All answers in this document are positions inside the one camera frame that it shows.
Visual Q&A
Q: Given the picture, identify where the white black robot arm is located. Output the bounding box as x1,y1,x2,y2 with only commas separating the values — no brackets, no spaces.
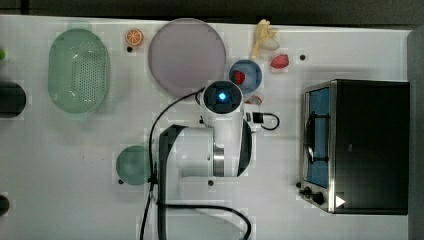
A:
157,81,252,240

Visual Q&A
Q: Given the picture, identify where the silver black toaster oven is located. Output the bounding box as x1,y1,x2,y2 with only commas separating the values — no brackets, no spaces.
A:
296,79,410,215

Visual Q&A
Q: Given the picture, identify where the red strawberry in bowl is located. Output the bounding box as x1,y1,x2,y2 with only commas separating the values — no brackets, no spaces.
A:
231,70,246,85

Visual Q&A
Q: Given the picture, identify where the small blue bowl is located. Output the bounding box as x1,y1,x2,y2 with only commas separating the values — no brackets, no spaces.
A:
229,59,262,94

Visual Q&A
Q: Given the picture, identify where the large grey round plate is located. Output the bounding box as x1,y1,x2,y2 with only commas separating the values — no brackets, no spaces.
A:
148,18,226,97

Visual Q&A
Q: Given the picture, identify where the red strawberry on table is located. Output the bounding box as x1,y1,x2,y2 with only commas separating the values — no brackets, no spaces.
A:
271,54,289,69

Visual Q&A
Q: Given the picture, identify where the orange slice toy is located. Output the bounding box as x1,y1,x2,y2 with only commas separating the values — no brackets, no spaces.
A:
125,28,144,46

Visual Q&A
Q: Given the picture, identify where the green perforated colander basket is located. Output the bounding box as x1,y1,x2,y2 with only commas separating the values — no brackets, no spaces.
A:
48,29,111,114

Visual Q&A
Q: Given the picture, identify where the black round object left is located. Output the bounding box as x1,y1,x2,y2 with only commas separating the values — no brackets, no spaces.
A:
0,81,27,118

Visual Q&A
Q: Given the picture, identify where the small green object left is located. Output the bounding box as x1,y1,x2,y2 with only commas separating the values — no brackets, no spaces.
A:
0,49,6,60

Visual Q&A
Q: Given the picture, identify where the dark object lower left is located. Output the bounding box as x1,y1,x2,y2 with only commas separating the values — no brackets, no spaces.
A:
0,195,10,216

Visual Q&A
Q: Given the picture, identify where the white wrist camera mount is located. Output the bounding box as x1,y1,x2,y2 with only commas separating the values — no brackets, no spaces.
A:
244,104,280,132

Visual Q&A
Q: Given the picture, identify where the green cup with handle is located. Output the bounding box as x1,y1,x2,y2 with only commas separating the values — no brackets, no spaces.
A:
116,145,151,185

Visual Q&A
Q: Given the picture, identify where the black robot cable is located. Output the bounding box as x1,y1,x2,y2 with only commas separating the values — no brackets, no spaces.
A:
139,87,253,240

